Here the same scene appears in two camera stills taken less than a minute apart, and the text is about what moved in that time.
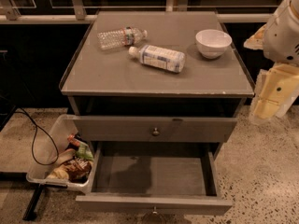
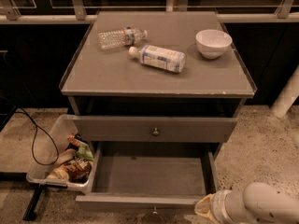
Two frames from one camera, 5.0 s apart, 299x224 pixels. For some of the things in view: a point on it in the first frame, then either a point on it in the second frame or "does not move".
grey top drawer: (156, 128) does not move
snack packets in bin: (75, 162) does not move
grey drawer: (155, 177) does not move
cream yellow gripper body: (281, 39) -> (219, 203)
